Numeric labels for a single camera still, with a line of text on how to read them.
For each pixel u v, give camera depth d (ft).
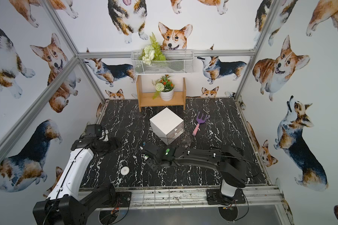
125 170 2.69
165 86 3.30
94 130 2.05
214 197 2.41
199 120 3.56
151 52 2.56
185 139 3.21
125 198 2.45
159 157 1.89
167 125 2.89
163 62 2.80
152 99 3.37
